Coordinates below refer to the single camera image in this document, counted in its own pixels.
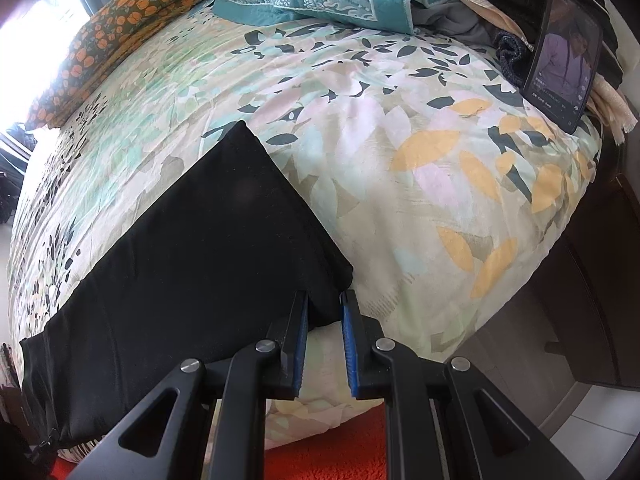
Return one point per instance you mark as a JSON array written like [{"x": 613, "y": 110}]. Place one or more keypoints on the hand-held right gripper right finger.
[{"x": 348, "y": 355}]

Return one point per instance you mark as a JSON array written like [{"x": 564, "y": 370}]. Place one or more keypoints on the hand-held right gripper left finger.
[{"x": 301, "y": 350}]

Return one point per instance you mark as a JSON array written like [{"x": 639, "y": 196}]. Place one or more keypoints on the black pants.
[{"x": 200, "y": 260}]

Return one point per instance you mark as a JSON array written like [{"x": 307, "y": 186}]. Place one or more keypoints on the floral leaf bedspread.
[{"x": 375, "y": 160}]

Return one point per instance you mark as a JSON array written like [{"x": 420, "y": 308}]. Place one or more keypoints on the dark wooden cabinet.
[{"x": 600, "y": 310}]

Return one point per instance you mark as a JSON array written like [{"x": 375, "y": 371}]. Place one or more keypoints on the dark knit garment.
[{"x": 510, "y": 55}]

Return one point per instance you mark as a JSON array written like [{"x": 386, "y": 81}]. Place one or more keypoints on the grey cloth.
[{"x": 460, "y": 25}]

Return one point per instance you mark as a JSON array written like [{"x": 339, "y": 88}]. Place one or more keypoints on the black smartphone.
[{"x": 560, "y": 60}]

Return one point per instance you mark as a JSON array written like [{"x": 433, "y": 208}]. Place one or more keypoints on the orange floral pillow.
[{"x": 100, "y": 35}]

